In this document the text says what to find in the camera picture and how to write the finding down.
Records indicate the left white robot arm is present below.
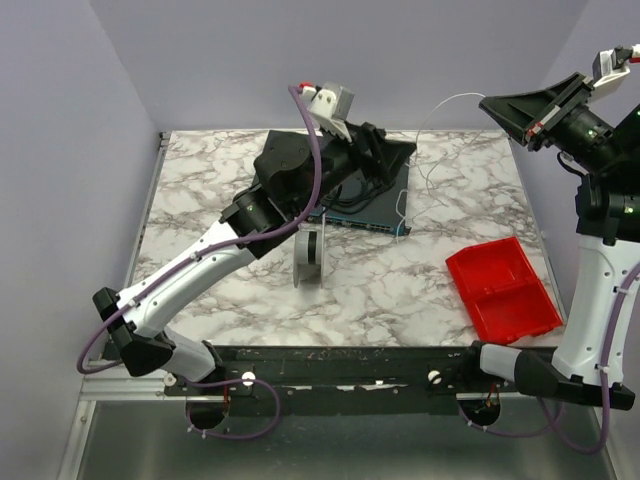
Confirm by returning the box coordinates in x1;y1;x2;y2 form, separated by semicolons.
93;123;416;382

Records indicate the thin white wire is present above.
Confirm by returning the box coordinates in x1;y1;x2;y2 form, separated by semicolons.
394;92;489;244

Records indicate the red plastic tray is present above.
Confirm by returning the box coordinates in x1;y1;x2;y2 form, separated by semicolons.
446;237;562;345

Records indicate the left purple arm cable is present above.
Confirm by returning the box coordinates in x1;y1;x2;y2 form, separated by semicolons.
75;84;324;375

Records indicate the aluminium frame rail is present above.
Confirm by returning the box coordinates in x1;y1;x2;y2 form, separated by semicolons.
75;130;172;378

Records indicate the black USB cable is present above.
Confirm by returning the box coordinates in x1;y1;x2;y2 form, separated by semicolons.
319;179;391;209

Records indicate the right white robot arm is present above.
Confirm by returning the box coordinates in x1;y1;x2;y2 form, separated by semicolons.
474;73;639;410

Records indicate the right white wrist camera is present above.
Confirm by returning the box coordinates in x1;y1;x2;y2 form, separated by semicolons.
592;44;639;100

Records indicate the grey cable spool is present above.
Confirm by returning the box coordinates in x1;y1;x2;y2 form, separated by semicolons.
292;215;326;288

